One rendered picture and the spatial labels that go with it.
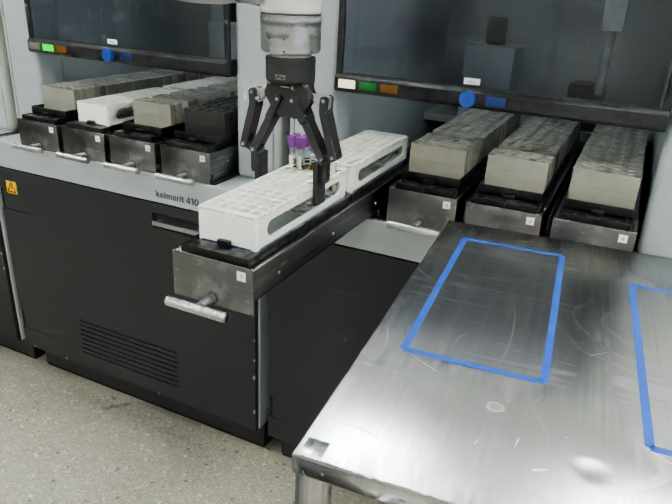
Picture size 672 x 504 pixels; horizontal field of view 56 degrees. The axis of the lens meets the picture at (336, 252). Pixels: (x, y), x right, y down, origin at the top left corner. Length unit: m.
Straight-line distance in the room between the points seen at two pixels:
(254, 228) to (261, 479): 0.95
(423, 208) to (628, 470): 0.74
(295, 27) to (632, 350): 0.60
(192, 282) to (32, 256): 1.08
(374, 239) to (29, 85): 1.06
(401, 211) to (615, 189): 0.38
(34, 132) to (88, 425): 0.80
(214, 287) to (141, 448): 0.99
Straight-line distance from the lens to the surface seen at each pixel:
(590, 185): 1.21
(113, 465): 1.79
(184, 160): 1.46
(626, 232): 1.15
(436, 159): 1.25
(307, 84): 0.97
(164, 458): 1.78
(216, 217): 0.89
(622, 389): 0.67
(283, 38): 0.94
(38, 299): 2.01
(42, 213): 1.85
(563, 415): 0.61
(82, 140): 1.66
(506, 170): 1.22
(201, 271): 0.90
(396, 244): 1.25
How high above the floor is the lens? 1.17
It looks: 23 degrees down
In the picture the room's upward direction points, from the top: 3 degrees clockwise
